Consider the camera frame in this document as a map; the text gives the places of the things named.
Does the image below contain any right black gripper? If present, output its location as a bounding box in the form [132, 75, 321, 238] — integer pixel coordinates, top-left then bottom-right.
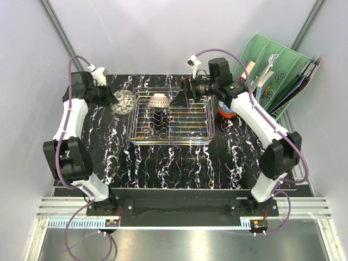
[169, 73, 218, 108]

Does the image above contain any black leaf pattern bowl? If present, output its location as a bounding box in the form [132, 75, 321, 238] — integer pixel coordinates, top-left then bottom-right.
[111, 89, 135, 115]

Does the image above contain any red patterned ceramic bowl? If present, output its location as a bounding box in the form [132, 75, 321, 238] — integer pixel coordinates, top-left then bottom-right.
[148, 93, 170, 108]

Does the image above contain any metal wire dish rack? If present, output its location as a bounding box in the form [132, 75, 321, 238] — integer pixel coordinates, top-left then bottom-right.
[127, 86, 215, 146]

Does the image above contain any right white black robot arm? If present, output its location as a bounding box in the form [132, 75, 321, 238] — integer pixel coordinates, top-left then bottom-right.
[172, 55, 302, 216]

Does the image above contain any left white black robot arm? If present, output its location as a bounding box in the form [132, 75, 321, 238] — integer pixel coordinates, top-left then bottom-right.
[42, 67, 117, 215]

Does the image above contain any blue orange ceramic bowl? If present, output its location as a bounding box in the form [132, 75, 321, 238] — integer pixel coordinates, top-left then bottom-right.
[217, 101, 237, 119]

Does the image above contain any black marble pattern mat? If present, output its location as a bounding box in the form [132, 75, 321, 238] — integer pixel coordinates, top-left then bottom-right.
[54, 73, 299, 190]

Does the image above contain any purple spine book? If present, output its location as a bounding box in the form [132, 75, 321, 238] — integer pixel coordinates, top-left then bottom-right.
[239, 60, 256, 82]

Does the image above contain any blue yellow cover book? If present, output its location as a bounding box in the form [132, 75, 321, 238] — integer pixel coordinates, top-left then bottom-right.
[255, 71, 274, 105]

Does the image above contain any green plastic file organizer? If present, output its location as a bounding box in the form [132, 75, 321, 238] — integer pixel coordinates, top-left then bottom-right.
[241, 34, 321, 120]

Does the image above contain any white crumpled paper item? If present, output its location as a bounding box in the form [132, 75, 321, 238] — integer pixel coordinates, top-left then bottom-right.
[262, 54, 278, 75]

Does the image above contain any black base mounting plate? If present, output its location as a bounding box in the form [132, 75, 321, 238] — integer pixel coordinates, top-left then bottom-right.
[113, 188, 279, 229]

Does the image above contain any dark folders stack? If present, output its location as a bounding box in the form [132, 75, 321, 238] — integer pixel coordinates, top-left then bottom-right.
[266, 57, 321, 115]

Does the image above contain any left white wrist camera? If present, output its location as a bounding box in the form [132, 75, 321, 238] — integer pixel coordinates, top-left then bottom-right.
[88, 64, 108, 86]

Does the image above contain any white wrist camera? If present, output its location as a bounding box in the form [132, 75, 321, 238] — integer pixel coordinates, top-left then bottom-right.
[88, 64, 108, 86]
[185, 54, 201, 79]

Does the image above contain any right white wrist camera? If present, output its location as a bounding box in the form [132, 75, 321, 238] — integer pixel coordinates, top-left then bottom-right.
[185, 54, 201, 79]

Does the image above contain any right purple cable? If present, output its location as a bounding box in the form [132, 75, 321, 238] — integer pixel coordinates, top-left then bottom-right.
[194, 48, 309, 234]

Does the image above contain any purple cable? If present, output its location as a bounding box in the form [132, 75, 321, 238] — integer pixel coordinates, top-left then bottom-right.
[194, 48, 309, 234]
[55, 55, 119, 258]

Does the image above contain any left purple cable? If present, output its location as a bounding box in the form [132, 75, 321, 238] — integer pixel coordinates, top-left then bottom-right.
[55, 55, 119, 258]

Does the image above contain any aluminium rail frame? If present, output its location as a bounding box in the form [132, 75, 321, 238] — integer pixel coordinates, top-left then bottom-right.
[36, 197, 331, 219]

